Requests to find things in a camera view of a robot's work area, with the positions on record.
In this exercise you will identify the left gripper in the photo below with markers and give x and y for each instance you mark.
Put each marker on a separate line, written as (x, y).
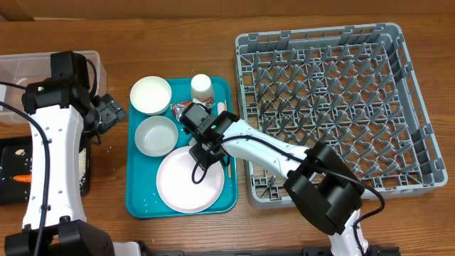
(110, 112)

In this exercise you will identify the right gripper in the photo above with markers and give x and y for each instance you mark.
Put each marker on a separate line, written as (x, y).
(210, 155)

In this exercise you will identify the white round plate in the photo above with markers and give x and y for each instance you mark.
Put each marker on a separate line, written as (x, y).
(185, 189)

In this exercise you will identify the white rice pile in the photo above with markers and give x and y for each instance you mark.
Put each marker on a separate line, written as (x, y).
(82, 168)

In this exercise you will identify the white bowl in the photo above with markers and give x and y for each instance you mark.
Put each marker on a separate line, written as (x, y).
(151, 95)

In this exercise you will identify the grey bowl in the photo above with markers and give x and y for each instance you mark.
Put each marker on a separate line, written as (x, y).
(156, 136)

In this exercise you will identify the nut shells pile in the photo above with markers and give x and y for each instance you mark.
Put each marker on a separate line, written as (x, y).
(20, 152)

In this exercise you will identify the orange carrot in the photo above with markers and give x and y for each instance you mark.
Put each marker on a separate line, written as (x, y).
(23, 178)

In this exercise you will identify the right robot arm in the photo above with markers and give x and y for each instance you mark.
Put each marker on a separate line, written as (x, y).
(322, 187)

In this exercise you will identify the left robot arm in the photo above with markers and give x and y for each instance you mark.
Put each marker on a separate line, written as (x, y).
(58, 110)

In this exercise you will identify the black waste tray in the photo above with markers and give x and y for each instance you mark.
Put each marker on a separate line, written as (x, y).
(14, 192)

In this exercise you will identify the grey plastic dishwasher rack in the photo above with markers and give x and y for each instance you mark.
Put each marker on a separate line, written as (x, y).
(351, 87)

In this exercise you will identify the crumpled white tissue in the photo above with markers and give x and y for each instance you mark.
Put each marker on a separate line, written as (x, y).
(192, 142)

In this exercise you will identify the teal plastic tray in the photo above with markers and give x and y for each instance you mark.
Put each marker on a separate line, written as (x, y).
(142, 195)

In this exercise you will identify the white plastic fork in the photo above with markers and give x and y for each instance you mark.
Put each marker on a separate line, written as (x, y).
(221, 107)

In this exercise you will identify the crumpled foil wrapper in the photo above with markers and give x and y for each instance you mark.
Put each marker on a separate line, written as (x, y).
(178, 108)

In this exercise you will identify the wooden chopstick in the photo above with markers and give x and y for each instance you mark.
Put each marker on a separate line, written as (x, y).
(229, 167)

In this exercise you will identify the white paper cup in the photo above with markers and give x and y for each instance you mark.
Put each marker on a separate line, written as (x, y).
(201, 87)

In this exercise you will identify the clear plastic bin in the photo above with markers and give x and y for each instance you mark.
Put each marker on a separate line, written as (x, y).
(21, 67)

